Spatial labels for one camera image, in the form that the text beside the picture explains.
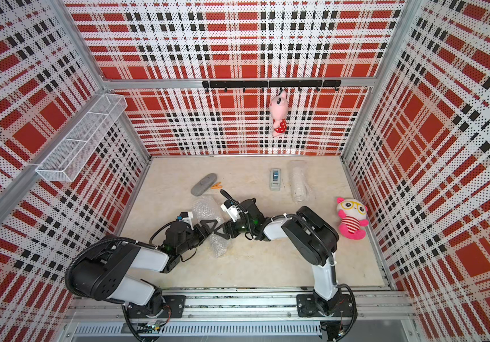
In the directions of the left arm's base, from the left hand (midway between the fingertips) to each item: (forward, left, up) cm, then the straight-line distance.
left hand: (217, 225), depth 91 cm
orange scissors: (+23, +4, -3) cm, 24 cm away
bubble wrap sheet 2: (+6, +5, +5) cm, 9 cm away
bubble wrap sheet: (+19, -38, +1) cm, 43 cm away
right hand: (-2, -3, +1) cm, 3 cm away
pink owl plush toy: (+4, -59, +3) cm, 59 cm away
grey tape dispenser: (+26, -26, -1) cm, 37 cm away
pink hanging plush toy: (+41, -27, +32) cm, 58 cm away
